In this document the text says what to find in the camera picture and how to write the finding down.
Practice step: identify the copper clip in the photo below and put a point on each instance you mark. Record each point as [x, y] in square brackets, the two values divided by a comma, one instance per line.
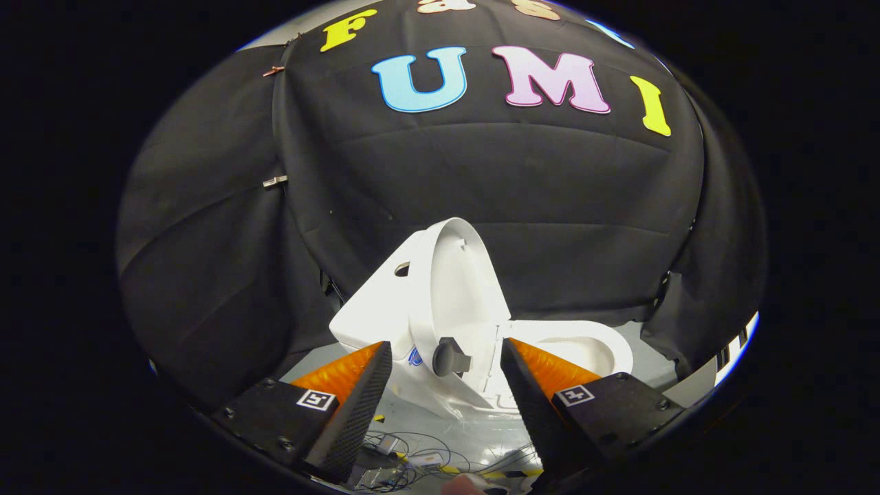
[273, 70]

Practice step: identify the grey cabinet with white top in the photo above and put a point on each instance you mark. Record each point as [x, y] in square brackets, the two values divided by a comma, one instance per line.
[698, 388]

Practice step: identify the white toilet lid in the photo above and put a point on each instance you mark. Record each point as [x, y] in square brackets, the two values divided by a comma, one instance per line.
[467, 295]

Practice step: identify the white toilet bowl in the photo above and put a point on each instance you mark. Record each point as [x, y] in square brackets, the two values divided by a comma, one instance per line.
[612, 344]

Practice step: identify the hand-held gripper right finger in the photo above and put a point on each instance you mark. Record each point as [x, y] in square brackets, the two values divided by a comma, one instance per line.
[536, 419]

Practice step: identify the white toilet tank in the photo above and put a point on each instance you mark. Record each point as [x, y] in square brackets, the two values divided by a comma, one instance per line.
[375, 309]

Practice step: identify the black block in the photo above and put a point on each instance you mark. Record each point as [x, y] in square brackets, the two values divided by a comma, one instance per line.
[722, 357]
[742, 337]

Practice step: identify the silver clip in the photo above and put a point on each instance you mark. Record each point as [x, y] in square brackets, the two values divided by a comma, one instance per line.
[275, 181]

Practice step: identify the black backdrop cloth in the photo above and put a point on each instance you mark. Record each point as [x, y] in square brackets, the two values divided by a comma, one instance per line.
[481, 172]

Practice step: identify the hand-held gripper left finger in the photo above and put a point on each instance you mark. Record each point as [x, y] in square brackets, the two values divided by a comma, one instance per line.
[357, 419]

